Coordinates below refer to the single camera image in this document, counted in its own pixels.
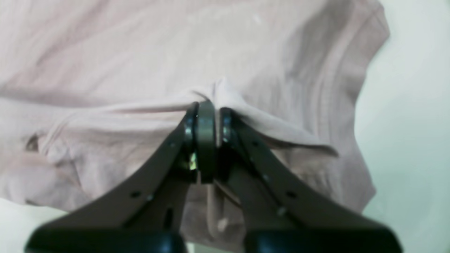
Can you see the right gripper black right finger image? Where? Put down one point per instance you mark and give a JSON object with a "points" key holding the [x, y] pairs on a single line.
{"points": [[281, 213]]}

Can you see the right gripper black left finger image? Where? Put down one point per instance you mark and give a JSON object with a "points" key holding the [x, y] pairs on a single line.
{"points": [[142, 214]]}

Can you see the mauve pink T-shirt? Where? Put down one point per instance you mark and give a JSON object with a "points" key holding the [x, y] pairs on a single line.
{"points": [[91, 88]]}

